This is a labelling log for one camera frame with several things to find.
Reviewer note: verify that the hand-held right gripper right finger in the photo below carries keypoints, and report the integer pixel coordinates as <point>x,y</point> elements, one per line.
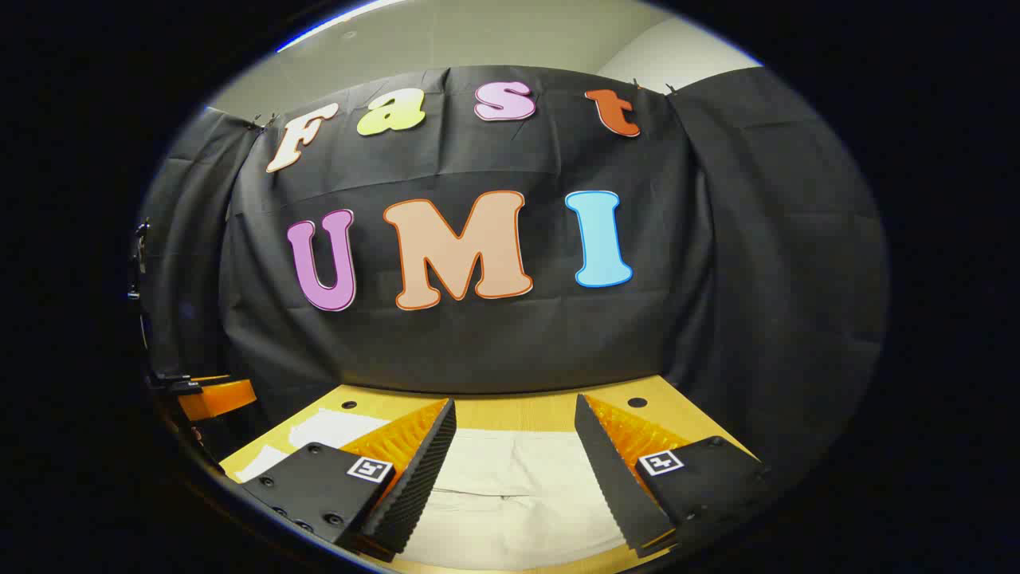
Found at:
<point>610,478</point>

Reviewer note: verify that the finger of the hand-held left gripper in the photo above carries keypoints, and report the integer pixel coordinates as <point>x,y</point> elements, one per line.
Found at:
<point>219,399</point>

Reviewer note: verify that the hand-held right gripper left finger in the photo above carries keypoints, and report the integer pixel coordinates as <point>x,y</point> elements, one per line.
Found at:
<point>422,478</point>

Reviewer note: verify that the white jeans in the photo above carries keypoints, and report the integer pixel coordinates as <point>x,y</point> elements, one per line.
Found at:
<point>518,494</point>

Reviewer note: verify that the black backdrop cloth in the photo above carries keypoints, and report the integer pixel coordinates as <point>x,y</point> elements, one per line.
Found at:
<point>478,343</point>

